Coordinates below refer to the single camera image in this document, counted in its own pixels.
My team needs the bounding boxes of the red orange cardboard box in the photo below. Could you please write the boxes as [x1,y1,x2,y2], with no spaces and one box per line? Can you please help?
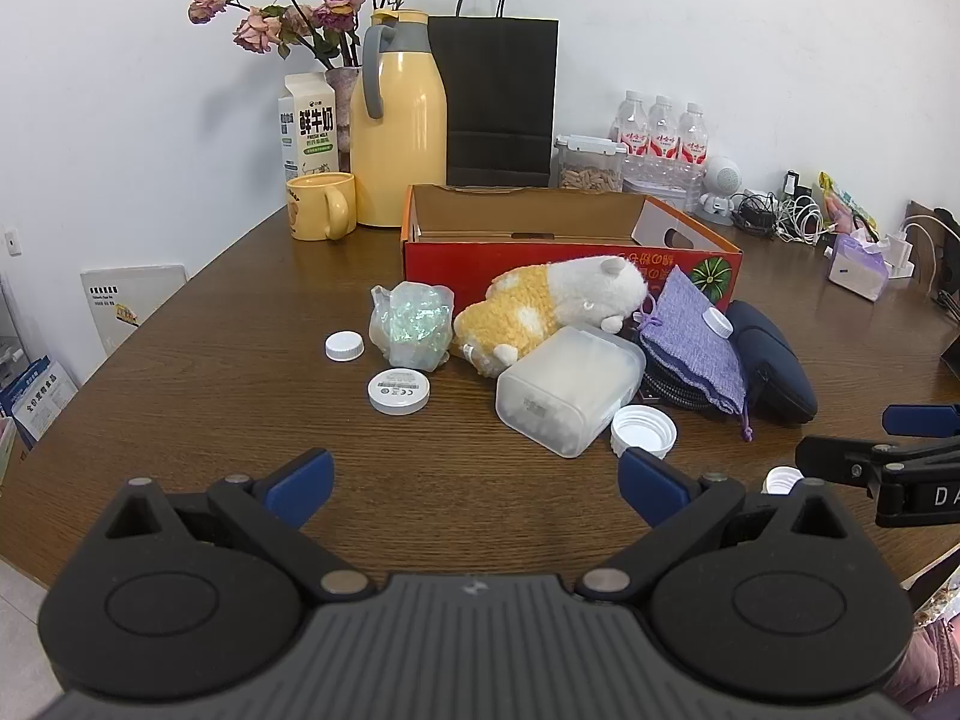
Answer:
[401,184,745,314]

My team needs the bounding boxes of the purple drawstring pouch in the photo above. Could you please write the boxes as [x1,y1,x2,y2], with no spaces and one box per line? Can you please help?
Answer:
[634,265,752,442]

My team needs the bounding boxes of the person's pink clothing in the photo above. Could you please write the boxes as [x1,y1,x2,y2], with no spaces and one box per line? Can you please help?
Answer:
[889,577,960,717]

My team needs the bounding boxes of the clear container of seeds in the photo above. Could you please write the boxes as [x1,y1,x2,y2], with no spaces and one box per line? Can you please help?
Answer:
[555,133,629,194]

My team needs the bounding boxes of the yellow thermos jug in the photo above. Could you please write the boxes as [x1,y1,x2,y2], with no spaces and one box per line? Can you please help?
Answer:
[349,9,449,228]

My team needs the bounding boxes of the yellow white plush hamster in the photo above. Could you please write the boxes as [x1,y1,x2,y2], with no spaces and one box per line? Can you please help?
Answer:
[452,255,652,378]

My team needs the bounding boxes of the speckled pink vase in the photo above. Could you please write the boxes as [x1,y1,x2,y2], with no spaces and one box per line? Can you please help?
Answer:
[324,66,365,173]

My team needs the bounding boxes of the purple tissue pack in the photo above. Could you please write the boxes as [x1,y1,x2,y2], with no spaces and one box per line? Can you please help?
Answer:
[827,232,890,302]

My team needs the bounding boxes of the colourful snack packet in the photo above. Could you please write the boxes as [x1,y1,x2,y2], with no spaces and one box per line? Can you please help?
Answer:
[817,171,878,237]

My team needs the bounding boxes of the white board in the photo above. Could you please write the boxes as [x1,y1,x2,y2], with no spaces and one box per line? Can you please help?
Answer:
[80,264,187,357]

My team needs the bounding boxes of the large white jar lid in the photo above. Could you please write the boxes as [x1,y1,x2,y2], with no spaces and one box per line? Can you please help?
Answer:
[610,405,678,458]

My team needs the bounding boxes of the water bottle red label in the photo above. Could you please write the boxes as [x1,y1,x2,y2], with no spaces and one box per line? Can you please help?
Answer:
[616,90,650,196]
[647,95,680,200]
[677,101,710,207]

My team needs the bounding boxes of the brown wooden stand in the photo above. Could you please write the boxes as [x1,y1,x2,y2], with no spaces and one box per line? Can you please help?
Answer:
[904,200,960,293]

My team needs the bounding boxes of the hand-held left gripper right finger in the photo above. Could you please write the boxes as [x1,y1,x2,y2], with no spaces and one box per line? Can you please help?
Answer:
[579,446,854,604]

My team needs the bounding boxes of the clear plastic bag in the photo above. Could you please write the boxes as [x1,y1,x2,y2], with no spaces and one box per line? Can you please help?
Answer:
[368,281,456,372]

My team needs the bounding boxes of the white milk carton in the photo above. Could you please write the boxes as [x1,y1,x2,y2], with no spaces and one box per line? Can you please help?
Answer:
[278,71,340,185]

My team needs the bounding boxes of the navy blue zip case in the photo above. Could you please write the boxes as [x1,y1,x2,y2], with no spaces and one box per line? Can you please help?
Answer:
[724,300,818,423]

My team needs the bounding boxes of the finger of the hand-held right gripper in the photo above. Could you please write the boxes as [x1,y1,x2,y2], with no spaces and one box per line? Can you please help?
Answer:
[795,435,960,496]
[882,403,960,437]

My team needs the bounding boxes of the blue white boxes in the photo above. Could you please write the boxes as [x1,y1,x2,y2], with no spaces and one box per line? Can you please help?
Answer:
[0,360,80,452]

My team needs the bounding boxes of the white round disc device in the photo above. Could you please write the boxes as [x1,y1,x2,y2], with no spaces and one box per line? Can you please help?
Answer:
[367,367,432,416]

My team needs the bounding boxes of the translucent plastic container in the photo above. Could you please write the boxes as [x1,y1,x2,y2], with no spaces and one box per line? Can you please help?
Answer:
[495,326,647,460]

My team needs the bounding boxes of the black striped zip pouch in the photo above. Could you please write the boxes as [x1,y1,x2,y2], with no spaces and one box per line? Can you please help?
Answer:
[637,371,721,412]

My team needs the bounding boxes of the black paper bag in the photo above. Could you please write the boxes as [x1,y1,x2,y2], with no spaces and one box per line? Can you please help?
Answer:
[427,0,560,188]

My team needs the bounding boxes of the white cable tangle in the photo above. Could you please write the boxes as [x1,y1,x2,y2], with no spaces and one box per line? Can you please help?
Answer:
[776,195,833,245]

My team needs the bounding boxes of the yellow mug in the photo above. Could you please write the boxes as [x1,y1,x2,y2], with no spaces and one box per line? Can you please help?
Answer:
[286,172,358,242]

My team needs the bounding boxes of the white robot figurine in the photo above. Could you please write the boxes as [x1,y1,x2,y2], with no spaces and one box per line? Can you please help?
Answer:
[697,156,745,224]

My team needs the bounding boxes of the white charger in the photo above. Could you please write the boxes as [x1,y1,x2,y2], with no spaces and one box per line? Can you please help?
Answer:
[885,229,916,278]

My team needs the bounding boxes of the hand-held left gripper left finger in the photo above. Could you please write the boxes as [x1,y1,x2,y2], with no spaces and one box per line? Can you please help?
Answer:
[105,448,376,602]

